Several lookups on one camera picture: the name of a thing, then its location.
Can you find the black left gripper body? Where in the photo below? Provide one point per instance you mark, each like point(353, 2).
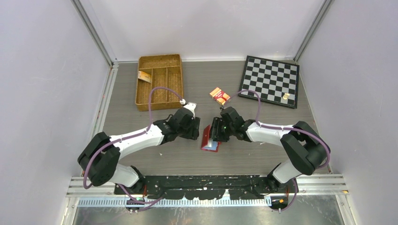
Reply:
point(190, 131)

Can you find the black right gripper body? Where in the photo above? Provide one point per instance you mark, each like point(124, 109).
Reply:
point(220, 130)

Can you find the red leather card holder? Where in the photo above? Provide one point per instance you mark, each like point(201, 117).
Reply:
point(207, 143)

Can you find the yellow credit card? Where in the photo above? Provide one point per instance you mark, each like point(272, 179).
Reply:
point(144, 76)

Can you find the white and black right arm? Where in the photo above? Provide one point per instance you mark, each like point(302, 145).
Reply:
point(306, 151)

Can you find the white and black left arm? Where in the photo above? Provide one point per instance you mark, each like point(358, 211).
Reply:
point(100, 158)

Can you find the red and gold card box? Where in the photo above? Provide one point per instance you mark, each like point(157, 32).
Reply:
point(220, 96)

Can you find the woven wicker divided tray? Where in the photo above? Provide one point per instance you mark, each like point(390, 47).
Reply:
point(167, 85)

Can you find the black and white chessboard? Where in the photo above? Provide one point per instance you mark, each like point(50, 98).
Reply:
point(270, 80)

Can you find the small wooden chess piece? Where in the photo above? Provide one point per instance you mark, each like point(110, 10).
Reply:
point(286, 96)

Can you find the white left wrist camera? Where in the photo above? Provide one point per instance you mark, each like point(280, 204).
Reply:
point(189, 106)

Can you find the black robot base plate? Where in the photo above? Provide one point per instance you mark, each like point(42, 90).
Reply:
point(207, 187)

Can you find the aluminium frame rail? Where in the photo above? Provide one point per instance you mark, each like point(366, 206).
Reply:
point(105, 99)

